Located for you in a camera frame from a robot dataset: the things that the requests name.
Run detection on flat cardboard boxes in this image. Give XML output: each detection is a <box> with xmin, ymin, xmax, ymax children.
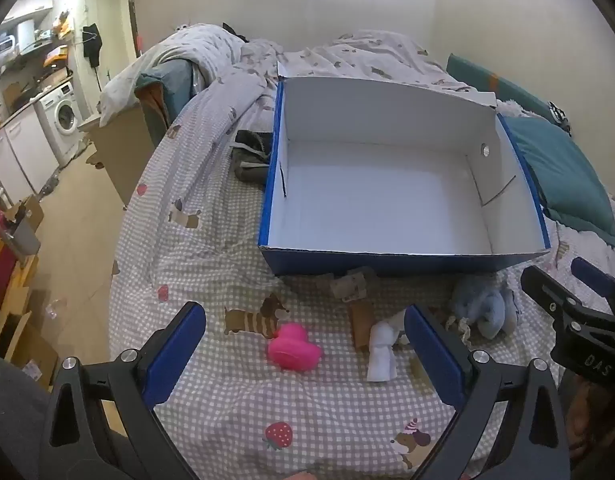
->
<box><xmin>2</xmin><ymin>290</ymin><xmax>59</xmax><ymax>388</ymax></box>

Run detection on black hanging garment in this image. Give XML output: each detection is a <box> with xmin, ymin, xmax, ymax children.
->
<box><xmin>82</xmin><ymin>23</ymin><xmax>102</xmax><ymax>68</ymax></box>

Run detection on pink soft toy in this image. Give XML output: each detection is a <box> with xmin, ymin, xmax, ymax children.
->
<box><xmin>266</xmin><ymin>322</ymin><xmax>322</xmax><ymax>373</ymax></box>

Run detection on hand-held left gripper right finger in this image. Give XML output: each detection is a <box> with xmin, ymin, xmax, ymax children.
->
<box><xmin>403</xmin><ymin>304</ymin><xmax>573</xmax><ymax>480</ymax></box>

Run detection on beige scrunchie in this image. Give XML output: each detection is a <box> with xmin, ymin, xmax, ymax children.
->
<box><xmin>443</xmin><ymin>310</ymin><xmax>474</xmax><ymax>347</ymax></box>

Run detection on blue and white cardboard box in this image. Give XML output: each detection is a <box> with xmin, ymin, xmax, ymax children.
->
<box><xmin>258</xmin><ymin>61</ymin><xmax>552</xmax><ymax>278</ymax></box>

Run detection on grey bin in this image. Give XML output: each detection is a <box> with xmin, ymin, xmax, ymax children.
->
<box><xmin>4</xmin><ymin>200</ymin><xmax>42</xmax><ymax>262</ymax></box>

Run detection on person's grey clothing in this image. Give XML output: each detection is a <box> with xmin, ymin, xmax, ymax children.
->
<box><xmin>0</xmin><ymin>354</ymin><xmax>51</xmax><ymax>480</ymax></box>

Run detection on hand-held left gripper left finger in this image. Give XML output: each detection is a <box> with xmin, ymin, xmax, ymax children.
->
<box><xmin>40</xmin><ymin>301</ymin><xmax>208</xmax><ymax>480</ymax></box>

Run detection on white kitchen cabinet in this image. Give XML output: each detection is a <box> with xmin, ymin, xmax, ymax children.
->
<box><xmin>0</xmin><ymin>104</ymin><xmax>61</xmax><ymax>203</ymax></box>

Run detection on black and white small item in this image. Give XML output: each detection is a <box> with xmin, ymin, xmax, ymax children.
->
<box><xmin>547</xmin><ymin>101</ymin><xmax>573</xmax><ymax>132</ymax></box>

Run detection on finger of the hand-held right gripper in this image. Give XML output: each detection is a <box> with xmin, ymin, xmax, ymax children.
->
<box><xmin>571</xmin><ymin>256</ymin><xmax>615</xmax><ymax>311</ymax></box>
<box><xmin>520</xmin><ymin>264</ymin><xmax>585</xmax><ymax>323</ymax></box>

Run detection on white washing machine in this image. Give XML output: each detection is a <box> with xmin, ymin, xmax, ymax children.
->
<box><xmin>35</xmin><ymin>80</ymin><xmax>84</xmax><ymax>167</ymax></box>

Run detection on teal and orange blanket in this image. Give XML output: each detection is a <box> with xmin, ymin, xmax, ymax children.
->
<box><xmin>135</xmin><ymin>59</ymin><xmax>196</xmax><ymax>137</ymax></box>

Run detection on dark folded cloth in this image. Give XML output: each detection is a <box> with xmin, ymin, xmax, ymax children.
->
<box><xmin>230</xmin><ymin>130</ymin><xmax>274</xmax><ymax>187</ymax></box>

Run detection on teal pillow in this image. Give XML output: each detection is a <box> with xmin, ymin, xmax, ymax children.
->
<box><xmin>502</xmin><ymin>115</ymin><xmax>615</xmax><ymax>249</ymax></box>

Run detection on printed duvet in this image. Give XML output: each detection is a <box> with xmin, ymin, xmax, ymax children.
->
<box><xmin>98</xmin><ymin>22</ymin><xmax>488</xmax><ymax>128</ymax></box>

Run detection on brown cardboard box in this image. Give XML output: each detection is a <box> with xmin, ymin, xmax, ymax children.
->
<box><xmin>79</xmin><ymin>107</ymin><xmax>157</xmax><ymax>211</ymax></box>

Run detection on white sock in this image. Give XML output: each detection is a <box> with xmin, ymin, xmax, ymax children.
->
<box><xmin>366</xmin><ymin>310</ymin><xmax>411</xmax><ymax>385</ymax></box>

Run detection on light blue plush toy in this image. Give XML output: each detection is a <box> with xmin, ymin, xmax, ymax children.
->
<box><xmin>450</xmin><ymin>275</ymin><xmax>519</xmax><ymax>339</ymax></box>

